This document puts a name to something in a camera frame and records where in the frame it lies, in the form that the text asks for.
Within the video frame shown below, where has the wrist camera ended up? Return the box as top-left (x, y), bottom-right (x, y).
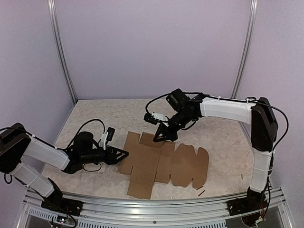
top-left (98, 127), bottom-right (115, 150)
top-left (143, 112), bottom-right (169, 125)

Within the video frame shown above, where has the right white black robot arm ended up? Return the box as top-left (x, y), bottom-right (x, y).
top-left (144, 89), bottom-right (278, 216)

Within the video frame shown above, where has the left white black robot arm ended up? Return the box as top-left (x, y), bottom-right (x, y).
top-left (0, 123), bottom-right (129, 216)

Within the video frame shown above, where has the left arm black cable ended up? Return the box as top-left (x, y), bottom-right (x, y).
top-left (67, 118), bottom-right (106, 173)

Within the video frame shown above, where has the aluminium corner post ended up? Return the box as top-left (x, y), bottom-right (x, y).
top-left (47, 0), bottom-right (78, 105)
top-left (230, 0), bottom-right (258, 99)

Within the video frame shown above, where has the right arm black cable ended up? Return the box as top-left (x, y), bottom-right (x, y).
top-left (145, 91), bottom-right (205, 117)

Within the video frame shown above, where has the front aluminium frame rail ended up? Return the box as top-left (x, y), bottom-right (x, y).
top-left (13, 188), bottom-right (295, 228)

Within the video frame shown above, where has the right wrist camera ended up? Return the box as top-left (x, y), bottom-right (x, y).
top-left (143, 112), bottom-right (169, 125)

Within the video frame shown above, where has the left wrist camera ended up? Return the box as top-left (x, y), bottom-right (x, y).
top-left (98, 127), bottom-right (115, 150)

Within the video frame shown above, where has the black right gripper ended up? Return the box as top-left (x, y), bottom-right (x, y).
top-left (153, 110), bottom-right (194, 142)

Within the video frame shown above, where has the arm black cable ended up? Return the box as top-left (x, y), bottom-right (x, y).
top-left (67, 118), bottom-right (106, 173)
top-left (145, 91), bottom-right (205, 117)

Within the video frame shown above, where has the left aluminium corner post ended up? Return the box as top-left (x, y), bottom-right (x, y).
top-left (47, 0), bottom-right (78, 105)

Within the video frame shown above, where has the right aluminium corner post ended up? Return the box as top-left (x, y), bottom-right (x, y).
top-left (230, 0), bottom-right (258, 99)

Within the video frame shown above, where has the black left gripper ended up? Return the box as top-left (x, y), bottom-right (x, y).
top-left (81, 144), bottom-right (128, 165)

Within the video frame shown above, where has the brown cardboard box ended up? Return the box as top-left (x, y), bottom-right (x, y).
top-left (118, 132), bottom-right (209, 200)

